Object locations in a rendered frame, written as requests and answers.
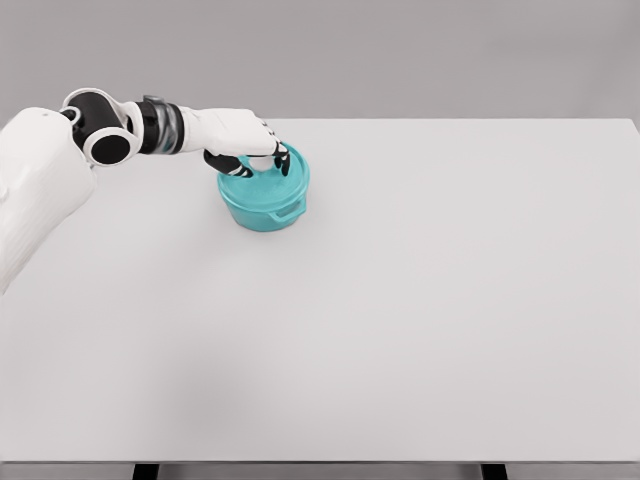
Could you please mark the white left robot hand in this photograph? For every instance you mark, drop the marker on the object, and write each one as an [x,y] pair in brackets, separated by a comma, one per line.
[235,131]

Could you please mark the teal pot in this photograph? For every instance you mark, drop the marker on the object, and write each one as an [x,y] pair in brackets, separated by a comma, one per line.
[260,217]

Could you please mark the teal pot lid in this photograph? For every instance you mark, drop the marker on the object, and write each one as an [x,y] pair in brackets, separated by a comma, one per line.
[270,185]

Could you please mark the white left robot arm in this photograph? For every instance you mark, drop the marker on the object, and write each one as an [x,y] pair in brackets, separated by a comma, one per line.
[40,170]

